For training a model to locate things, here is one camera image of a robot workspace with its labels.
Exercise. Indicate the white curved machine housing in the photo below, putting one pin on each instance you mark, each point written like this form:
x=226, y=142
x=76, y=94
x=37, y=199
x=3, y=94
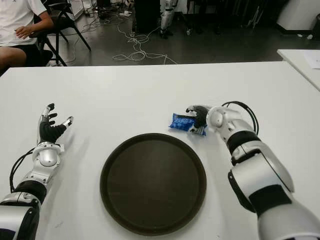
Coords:
x=297, y=15

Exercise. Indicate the white paper sheet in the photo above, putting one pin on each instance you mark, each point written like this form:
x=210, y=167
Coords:
x=313, y=58

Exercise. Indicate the black folding chair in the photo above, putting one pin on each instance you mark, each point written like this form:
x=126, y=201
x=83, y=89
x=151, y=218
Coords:
x=62, y=22

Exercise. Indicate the seated person in white shirt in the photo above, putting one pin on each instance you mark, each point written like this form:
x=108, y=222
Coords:
x=15, y=20

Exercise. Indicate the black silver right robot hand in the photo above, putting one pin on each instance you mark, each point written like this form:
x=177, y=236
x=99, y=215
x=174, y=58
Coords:
x=202, y=115

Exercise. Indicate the blue Oreo packet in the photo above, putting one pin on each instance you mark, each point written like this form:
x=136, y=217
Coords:
x=180, y=123

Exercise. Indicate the silver humanoid robot legs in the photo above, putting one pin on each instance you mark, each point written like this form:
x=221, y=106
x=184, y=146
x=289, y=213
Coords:
x=165, y=20

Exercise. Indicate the round dark brown tray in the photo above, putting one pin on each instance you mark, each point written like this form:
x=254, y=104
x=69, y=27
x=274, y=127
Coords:
x=152, y=185

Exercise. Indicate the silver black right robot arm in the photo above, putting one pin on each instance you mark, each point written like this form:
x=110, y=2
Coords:
x=255, y=177

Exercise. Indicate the black cabinet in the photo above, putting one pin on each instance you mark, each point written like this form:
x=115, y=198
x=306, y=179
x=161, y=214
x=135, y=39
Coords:
x=147, y=15

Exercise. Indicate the white side table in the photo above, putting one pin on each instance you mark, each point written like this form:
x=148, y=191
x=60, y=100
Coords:
x=297, y=62

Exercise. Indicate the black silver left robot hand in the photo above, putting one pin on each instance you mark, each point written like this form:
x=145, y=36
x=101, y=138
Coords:
x=47, y=131

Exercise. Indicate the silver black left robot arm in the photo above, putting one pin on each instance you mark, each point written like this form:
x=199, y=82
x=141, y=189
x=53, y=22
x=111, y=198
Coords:
x=47, y=157

